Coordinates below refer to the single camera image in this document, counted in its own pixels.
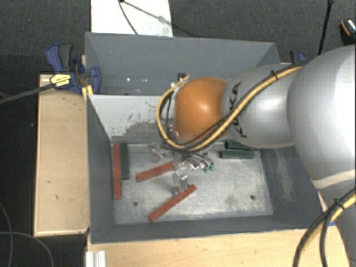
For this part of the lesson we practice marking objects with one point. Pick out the dark green flat block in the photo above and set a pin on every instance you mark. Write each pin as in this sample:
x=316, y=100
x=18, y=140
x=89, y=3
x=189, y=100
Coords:
x=125, y=163
x=236, y=154
x=236, y=146

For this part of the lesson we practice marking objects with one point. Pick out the pale wood board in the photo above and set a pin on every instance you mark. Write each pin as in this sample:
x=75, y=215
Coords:
x=61, y=163

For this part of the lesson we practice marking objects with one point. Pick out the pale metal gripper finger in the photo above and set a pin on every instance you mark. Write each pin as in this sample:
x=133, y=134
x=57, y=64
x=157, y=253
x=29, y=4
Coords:
x=175, y=183
x=183, y=182

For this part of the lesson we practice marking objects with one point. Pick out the grey metal bin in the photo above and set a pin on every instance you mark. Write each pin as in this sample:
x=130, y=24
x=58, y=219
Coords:
x=222, y=193

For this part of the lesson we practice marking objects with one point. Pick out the red-brown flat block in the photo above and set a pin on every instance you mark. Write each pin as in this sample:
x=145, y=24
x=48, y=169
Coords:
x=153, y=173
x=172, y=203
x=117, y=174

